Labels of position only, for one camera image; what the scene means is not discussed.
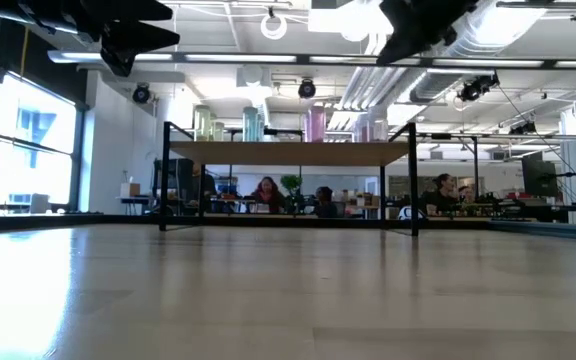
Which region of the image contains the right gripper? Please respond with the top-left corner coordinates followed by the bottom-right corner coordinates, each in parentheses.
top-left (375, 0), bottom-right (479, 67)

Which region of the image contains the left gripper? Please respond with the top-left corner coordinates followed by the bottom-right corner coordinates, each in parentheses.
top-left (42, 0), bottom-right (182, 78)

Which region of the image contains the pink medicine bottle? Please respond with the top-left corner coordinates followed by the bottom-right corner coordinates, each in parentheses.
top-left (303, 104), bottom-right (328, 143)

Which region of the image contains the black monitor on arm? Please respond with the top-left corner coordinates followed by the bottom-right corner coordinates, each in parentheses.
top-left (520, 158), bottom-right (560, 199)

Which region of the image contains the white ceiling fixture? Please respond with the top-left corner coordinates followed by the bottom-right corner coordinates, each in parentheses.
top-left (307, 0), bottom-right (394, 44)

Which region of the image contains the large window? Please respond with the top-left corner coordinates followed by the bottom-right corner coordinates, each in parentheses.
top-left (0, 74), bottom-right (78, 209)

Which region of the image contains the black ceiling device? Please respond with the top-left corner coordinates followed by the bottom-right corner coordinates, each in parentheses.
top-left (507, 119), bottom-right (539, 136)

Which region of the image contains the black computer monitor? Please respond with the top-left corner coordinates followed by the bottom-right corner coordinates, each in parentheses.
top-left (153, 158), bottom-right (195, 202)

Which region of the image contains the black and white ball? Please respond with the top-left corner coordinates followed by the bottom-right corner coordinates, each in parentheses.
top-left (398, 205), bottom-right (425, 221)

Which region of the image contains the green leafy plant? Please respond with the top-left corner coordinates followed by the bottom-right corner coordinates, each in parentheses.
top-left (280, 174), bottom-right (304, 215)

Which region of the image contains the blue foam strip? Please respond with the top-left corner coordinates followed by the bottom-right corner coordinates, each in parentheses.
top-left (487, 219), bottom-right (576, 244)

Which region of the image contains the black ceiling camera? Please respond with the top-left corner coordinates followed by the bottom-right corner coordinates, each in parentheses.
top-left (297, 78), bottom-right (318, 100)
top-left (131, 83), bottom-right (152, 105)
top-left (456, 73), bottom-right (500, 103)

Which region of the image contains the silver ventilation duct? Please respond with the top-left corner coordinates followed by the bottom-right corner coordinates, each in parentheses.
top-left (410, 0), bottom-right (552, 104)

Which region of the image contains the white ring lamp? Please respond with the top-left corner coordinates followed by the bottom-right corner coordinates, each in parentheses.
top-left (260, 12), bottom-right (289, 41)

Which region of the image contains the black metal rack frame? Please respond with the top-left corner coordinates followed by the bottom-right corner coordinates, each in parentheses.
top-left (432, 132), bottom-right (480, 201)

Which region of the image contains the wooden shelf black frame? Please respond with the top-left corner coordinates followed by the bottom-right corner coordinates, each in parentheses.
top-left (158, 121), bottom-right (420, 237)

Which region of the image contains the black aluminium table frame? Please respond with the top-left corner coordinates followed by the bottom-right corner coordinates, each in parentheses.
top-left (0, 212), bottom-right (494, 232)

